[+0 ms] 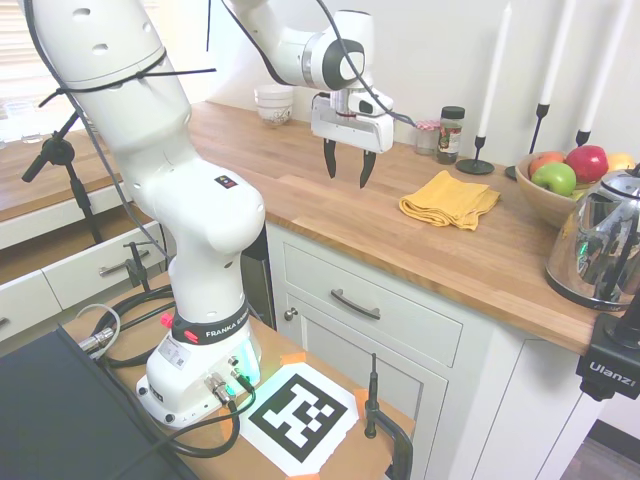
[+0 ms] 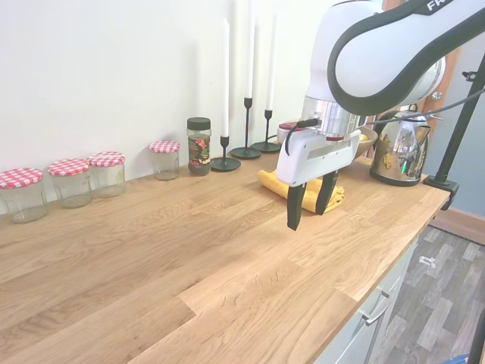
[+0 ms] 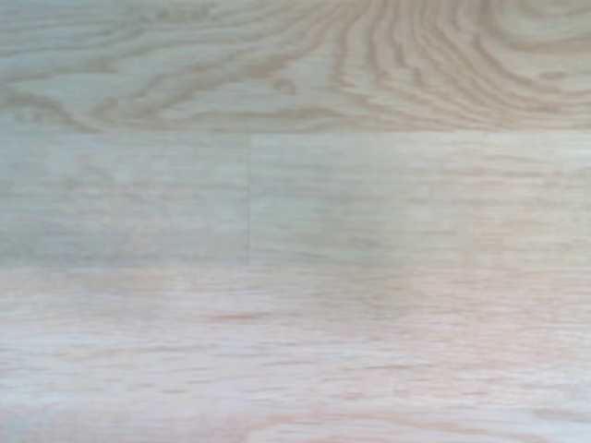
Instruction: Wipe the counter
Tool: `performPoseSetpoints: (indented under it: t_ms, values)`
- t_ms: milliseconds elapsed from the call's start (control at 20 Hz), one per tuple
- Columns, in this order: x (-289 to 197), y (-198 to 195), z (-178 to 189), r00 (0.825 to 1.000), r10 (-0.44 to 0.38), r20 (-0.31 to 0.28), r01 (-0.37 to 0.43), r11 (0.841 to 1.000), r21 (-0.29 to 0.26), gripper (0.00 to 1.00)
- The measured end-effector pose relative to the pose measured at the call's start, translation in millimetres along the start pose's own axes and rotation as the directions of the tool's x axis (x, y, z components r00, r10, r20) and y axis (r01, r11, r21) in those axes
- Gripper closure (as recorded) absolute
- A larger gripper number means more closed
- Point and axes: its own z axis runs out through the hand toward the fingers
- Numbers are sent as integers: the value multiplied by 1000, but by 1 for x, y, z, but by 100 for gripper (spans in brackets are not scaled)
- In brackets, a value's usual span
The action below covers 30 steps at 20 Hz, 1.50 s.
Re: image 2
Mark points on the white taper candle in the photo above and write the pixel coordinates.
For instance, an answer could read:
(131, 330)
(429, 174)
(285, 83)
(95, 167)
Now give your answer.
(271, 60)
(249, 49)
(226, 76)

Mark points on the coffee jar black lid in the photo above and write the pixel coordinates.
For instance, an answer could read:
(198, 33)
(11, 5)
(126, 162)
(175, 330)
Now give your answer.
(199, 151)

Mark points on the jar with dark red lid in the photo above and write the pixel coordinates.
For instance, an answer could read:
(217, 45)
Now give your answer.
(284, 126)

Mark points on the white kitchen cabinet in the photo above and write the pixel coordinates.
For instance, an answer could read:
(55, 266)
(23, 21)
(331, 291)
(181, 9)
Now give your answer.
(363, 341)

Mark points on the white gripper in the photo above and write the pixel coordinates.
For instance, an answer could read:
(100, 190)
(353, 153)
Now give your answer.
(303, 163)

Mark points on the short black candle holder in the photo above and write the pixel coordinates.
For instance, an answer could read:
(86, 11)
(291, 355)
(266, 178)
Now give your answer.
(225, 164)

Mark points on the black camera stand clamp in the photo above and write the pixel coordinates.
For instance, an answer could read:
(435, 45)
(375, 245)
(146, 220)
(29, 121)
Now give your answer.
(443, 184)

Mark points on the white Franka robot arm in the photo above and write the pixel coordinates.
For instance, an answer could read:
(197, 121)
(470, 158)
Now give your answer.
(322, 57)

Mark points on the tall black candle holder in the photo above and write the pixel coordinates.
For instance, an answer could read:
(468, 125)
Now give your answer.
(246, 152)

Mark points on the wooden fruit bowl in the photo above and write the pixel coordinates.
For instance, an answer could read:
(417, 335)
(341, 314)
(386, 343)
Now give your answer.
(370, 146)

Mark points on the shiny steel kettle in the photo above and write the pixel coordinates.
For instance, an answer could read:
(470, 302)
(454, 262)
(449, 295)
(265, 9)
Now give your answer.
(401, 159)

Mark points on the yellow cloth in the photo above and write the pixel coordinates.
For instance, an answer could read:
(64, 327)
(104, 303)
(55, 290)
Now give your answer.
(273, 182)

